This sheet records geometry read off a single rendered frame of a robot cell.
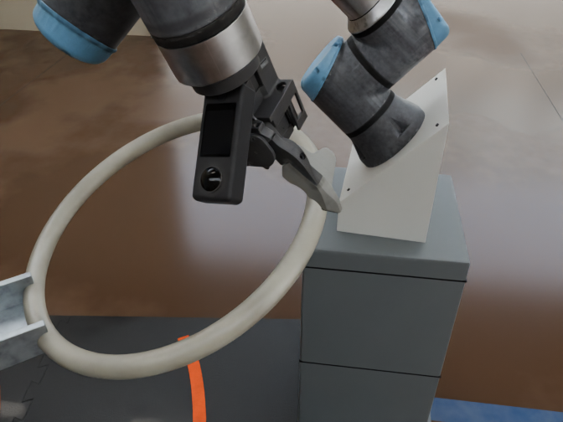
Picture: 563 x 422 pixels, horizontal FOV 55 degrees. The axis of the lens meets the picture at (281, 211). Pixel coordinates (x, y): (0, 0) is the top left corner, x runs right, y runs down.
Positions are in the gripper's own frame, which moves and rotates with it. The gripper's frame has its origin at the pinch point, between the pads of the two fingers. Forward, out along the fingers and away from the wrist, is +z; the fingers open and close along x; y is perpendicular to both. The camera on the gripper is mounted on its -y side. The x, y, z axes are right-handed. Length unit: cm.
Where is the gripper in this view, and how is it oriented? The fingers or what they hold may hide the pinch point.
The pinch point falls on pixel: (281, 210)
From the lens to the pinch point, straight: 65.0
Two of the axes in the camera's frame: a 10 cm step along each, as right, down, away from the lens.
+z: 3.3, 6.4, 6.9
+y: 3.9, -7.6, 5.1
